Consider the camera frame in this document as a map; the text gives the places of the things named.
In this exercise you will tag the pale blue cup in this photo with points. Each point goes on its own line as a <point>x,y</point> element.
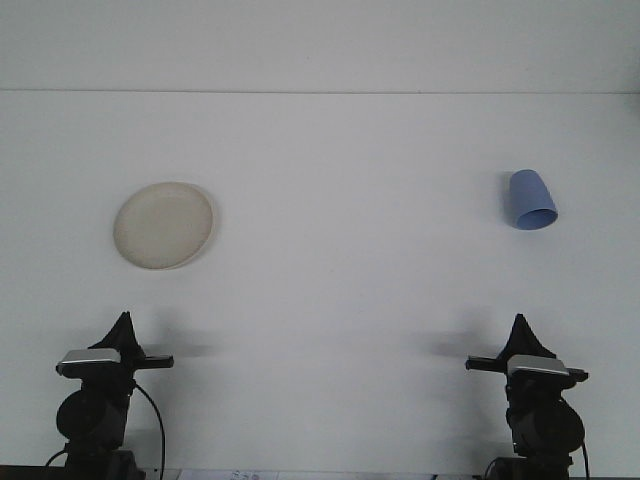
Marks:
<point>530,197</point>

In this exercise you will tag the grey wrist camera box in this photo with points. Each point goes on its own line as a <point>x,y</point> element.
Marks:
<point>90,357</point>
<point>537,366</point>

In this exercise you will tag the pale round plate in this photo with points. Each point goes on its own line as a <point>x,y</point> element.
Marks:
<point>162,225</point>

